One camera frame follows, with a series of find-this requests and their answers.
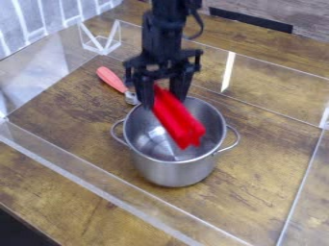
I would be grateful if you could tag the clear acrylic enclosure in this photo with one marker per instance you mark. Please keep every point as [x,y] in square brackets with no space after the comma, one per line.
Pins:
[110,163]

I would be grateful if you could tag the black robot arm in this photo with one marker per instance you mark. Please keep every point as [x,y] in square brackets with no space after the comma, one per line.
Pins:
[172,21]

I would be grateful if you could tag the red handled metal spoon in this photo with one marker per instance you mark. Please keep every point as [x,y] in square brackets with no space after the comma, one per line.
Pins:
[110,78]

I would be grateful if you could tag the red plastic bar object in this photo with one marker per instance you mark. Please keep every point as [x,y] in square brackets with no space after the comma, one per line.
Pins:
[184,127]

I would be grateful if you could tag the black strip on table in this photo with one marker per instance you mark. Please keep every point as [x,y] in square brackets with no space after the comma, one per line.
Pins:
[252,20]

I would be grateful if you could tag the silver metal pot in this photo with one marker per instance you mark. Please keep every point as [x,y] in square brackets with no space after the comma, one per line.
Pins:
[162,162]

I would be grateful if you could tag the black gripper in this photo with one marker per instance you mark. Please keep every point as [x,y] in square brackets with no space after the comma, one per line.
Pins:
[178,67]

